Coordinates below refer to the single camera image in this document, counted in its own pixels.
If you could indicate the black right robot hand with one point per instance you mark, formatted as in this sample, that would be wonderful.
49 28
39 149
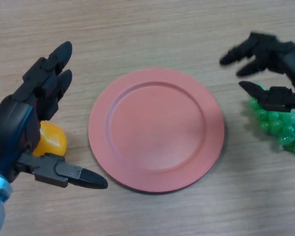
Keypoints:
292 59

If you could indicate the green grapes bunch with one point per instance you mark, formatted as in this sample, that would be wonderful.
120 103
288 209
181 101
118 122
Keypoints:
273 121

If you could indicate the pink round plate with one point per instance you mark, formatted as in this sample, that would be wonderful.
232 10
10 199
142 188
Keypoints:
157 131

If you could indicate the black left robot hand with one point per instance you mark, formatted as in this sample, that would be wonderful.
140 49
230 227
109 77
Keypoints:
9 123

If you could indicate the yellow orange pear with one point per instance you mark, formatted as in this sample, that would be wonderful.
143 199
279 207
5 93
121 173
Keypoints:
52 140

